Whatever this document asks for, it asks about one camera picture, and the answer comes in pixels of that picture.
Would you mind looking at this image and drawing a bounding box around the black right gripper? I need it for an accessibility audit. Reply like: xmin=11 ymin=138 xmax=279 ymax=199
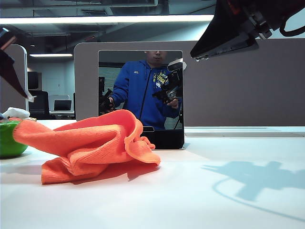
xmin=190 ymin=0 xmax=290 ymax=61

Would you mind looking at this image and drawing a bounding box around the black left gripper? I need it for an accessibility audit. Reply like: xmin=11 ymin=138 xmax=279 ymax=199
xmin=0 ymin=27 xmax=38 ymax=103

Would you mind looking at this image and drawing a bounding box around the orange microfiber cloth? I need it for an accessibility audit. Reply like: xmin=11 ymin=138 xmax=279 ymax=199
xmin=13 ymin=109 xmax=162 ymax=186

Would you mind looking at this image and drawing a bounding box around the white crumpled cloth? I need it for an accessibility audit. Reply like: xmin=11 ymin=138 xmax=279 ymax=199
xmin=1 ymin=106 xmax=31 ymax=119

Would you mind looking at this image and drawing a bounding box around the square white-framed table mirror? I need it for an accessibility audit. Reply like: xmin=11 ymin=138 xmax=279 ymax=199
xmin=97 ymin=49 xmax=185 ymax=150

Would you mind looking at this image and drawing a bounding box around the narrow grey desk partition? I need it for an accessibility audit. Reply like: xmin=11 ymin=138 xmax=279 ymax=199
xmin=0 ymin=44 xmax=29 ymax=115

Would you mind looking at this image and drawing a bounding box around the dark background cabinet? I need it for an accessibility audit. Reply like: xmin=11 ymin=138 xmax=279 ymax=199
xmin=27 ymin=71 xmax=42 ymax=90

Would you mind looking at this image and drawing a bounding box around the short ceiling strip light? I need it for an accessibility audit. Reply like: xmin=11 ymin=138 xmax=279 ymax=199
xmin=29 ymin=53 xmax=73 ymax=57

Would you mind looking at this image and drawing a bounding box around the black office chair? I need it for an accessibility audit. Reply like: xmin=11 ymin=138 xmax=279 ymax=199
xmin=28 ymin=90 xmax=50 ymax=120

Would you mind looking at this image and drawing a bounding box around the white background office desk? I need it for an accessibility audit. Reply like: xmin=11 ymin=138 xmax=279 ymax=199
xmin=49 ymin=94 xmax=76 ymax=119

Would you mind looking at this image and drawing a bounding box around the wide grey desk partition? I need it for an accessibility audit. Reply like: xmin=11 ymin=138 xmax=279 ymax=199
xmin=73 ymin=39 xmax=305 ymax=127

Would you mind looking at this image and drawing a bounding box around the dark laptop screen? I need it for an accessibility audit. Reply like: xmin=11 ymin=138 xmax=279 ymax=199
xmin=53 ymin=99 xmax=72 ymax=112

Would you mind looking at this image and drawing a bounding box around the green toy apple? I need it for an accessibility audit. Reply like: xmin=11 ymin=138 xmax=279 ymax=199
xmin=0 ymin=121 xmax=29 ymax=159

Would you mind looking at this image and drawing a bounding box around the long ceiling strip light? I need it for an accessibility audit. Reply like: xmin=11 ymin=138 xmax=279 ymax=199
xmin=0 ymin=14 xmax=214 ymax=24

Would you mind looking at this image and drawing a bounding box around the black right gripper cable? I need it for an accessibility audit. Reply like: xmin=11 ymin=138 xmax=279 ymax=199
xmin=279 ymin=0 xmax=305 ymax=37

